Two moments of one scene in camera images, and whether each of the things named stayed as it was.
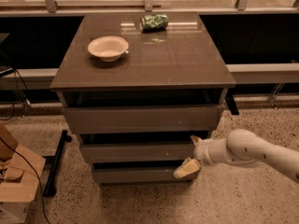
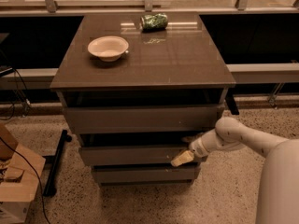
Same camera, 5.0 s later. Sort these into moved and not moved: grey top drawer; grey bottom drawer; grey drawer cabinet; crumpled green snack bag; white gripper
Moved: white gripper
Not moved: grey drawer cabinet; crumpled green snack bag; grey bottom drawer; grey top drawer
